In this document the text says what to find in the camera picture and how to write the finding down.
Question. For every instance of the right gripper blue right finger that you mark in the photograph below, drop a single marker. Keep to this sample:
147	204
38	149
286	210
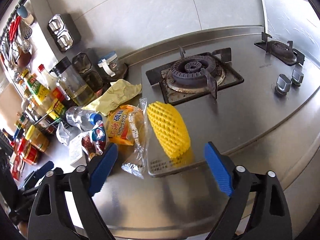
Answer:
221	168

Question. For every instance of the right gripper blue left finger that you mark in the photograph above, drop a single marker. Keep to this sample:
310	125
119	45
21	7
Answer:
101	167

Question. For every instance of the red white snack bag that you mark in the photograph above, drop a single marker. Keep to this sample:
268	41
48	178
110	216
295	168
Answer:
94	142

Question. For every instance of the orange sulfur soap wrapper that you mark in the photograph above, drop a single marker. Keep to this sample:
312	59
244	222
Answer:
118	128

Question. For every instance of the silver foil packet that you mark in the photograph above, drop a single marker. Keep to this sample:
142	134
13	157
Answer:
65	135

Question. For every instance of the clear plastic wrapper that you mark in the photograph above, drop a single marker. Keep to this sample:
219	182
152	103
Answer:
136	162

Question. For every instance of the crushed clear water bottle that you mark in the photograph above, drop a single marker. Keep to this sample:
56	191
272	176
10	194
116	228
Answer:
83	119

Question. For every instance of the yellow foam fruit net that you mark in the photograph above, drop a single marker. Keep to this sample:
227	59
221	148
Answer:
169	128

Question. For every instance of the yellow paper wrapper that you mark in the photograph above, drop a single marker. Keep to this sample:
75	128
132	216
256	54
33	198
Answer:
120	92

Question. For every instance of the red tin can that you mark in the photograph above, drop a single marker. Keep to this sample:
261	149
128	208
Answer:
30	154

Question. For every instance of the yellow lid sauce jar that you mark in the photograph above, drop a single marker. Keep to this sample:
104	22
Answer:
37	138

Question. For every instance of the glass oil jar black lid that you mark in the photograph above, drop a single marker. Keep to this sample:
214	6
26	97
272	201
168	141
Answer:
73	84

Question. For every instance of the yellow label vinegar bottle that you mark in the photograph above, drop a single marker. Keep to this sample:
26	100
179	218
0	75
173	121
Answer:
37	89

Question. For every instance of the red cap sauce bottle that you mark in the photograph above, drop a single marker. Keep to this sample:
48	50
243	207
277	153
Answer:
49	80

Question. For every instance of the white blue lidded container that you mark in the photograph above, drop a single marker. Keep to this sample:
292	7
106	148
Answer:
109	63

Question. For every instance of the near gas burner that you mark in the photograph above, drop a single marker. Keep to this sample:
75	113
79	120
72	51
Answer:
192	77

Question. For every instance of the gas burner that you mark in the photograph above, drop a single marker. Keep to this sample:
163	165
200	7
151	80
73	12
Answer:
192	77
285	52

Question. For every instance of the dark glass spice jars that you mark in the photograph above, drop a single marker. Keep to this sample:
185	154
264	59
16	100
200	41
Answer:
88	71

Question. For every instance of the near stove knob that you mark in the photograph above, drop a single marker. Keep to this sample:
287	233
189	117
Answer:
283	84

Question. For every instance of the stove knob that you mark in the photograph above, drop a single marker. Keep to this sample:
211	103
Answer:
297	77
283	84

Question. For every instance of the far stove knob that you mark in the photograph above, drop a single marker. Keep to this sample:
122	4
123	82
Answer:
297	77

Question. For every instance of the far gas burner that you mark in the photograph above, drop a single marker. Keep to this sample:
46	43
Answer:
285	52

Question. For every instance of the hanging metal slotted spoon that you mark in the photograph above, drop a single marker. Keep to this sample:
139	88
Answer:
26	33

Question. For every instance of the black wire rack basket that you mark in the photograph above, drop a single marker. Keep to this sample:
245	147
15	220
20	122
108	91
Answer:
48	121

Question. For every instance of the steel wall seasoning box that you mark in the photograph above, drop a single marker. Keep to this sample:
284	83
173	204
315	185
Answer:
64	31

